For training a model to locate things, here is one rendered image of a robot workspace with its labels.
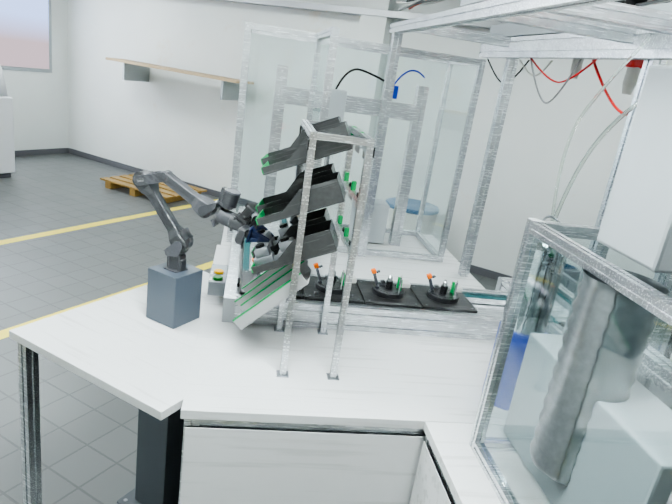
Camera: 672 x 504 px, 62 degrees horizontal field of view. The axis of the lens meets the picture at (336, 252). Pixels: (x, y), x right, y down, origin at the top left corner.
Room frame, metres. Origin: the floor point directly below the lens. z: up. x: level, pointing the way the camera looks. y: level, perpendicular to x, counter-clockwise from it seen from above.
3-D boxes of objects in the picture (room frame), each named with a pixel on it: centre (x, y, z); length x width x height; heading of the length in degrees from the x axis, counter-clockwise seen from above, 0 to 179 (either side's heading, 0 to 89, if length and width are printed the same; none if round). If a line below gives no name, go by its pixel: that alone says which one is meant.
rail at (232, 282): (2.39, 0.45, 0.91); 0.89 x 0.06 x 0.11; 10
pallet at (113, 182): (6.99, 2.43, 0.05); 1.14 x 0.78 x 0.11; 63
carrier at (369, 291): (2.24, -0.25, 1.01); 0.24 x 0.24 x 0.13; 10
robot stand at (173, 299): (1.92, 0.58, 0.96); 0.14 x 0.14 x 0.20; 63
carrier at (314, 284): (2.19, 0.00, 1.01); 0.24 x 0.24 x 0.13; 10
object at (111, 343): (1.90, 0.53, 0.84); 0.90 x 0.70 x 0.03; 153
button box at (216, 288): (2.19, 0.47, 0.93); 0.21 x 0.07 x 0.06; 10
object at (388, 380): (2.23, -0.19, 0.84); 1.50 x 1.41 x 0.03; 10
